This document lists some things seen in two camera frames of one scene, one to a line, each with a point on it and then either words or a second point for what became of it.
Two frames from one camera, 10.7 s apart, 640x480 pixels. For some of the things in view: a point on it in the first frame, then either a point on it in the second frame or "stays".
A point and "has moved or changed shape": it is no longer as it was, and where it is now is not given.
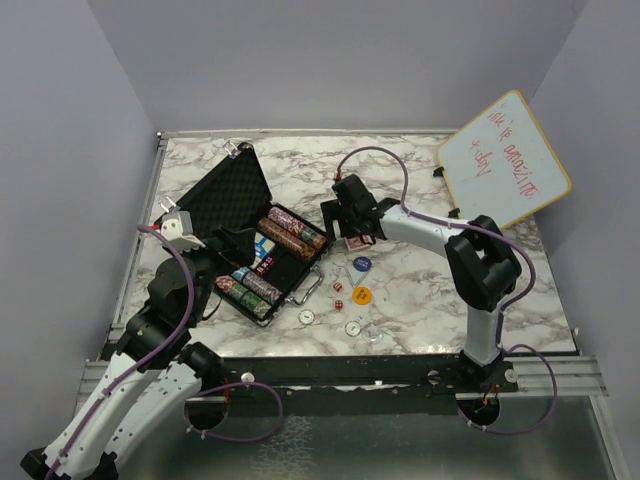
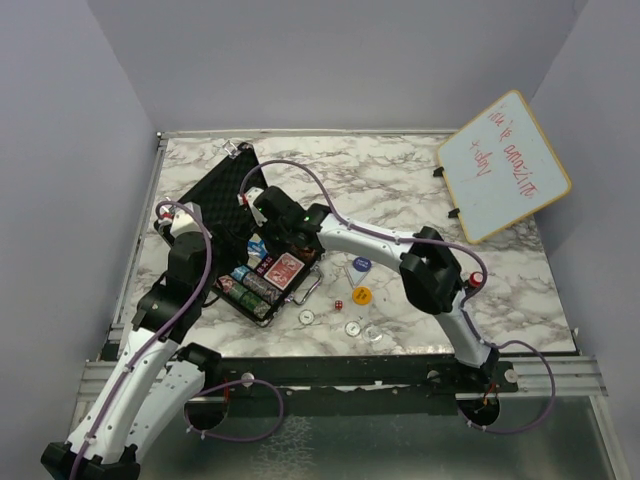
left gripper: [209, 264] to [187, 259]
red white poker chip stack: [225, 283] stays
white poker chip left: [306, 316] stays
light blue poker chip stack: [239, 274] stays
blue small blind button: [362, 264] stays
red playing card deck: [357, 241] has moved or changed shape
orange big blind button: [362, 295] stays
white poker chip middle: [352, 328] stays
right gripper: [333, 209] to [265, 223]
